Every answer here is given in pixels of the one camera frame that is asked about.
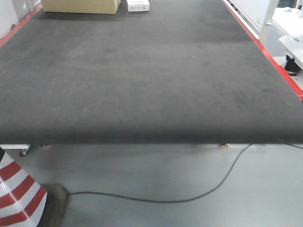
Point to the red white traffic cone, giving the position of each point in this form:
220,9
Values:
26,203

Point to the cardboard box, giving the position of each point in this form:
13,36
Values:
81,6

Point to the dark conveyor belt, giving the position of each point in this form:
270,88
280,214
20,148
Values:
184,72

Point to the long white carton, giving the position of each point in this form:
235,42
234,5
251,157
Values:
138,5

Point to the red conveyor side rail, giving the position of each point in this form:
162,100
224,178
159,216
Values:
254,38

